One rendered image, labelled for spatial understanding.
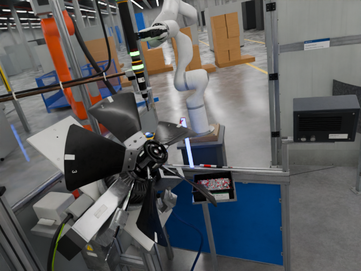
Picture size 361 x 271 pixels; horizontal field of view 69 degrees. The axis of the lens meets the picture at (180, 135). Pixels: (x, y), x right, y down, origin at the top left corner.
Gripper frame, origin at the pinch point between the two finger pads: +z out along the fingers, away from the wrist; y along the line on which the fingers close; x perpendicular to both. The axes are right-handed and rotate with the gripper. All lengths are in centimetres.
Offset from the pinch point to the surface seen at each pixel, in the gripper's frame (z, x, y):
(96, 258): 37, -94, 32
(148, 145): 19.7, -41.4, -2.2
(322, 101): -25, -42, -69
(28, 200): 31, -68, 71
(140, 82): 11.9, -16.9, -0.7
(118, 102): 6.8, -26.0, 16.1
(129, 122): 12.6, -33.6, 9.3
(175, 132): -6.3, -47.2, -2.6
